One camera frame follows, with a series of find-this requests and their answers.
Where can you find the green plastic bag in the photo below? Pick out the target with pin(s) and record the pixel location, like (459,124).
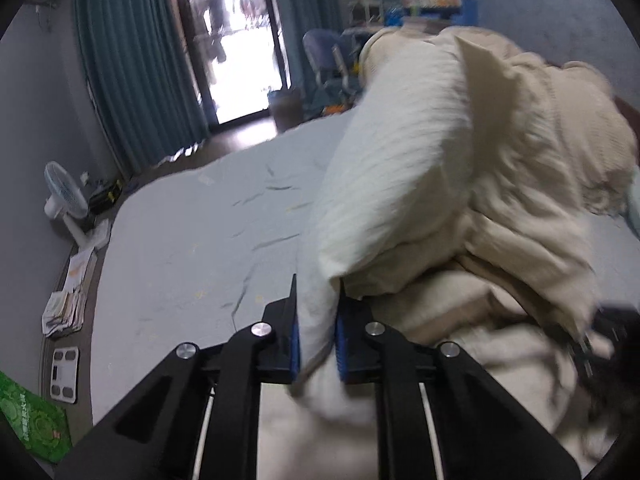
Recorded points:
(40,425)

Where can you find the white standing fan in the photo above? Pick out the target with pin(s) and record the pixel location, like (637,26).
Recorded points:
(66,201)

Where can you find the teal curtain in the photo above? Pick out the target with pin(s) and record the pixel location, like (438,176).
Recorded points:
(139,80)
(297,17)

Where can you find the dark waste bin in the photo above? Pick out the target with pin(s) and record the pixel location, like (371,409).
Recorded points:
(286,108)

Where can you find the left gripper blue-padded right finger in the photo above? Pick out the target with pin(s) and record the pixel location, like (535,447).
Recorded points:
(439,414)

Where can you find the teal curtain left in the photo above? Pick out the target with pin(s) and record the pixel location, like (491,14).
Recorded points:
(139,80)

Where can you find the stack of papers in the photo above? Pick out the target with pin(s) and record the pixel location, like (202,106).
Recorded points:
(65,310)

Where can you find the blue desk chair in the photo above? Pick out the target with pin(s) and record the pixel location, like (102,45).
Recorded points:
(333,63)

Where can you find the white bathroom scale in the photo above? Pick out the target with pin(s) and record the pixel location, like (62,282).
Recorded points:
(64,375)

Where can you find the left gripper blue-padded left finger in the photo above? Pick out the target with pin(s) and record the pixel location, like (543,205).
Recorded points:
(196,413)

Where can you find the teal curtain right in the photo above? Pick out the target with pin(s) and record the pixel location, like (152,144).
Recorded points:
(297,17)

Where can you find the blue bookshelf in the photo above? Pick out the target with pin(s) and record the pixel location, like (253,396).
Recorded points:
(465,14)

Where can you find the light blue bed sheet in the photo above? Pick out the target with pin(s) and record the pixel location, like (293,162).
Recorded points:
(195,256)

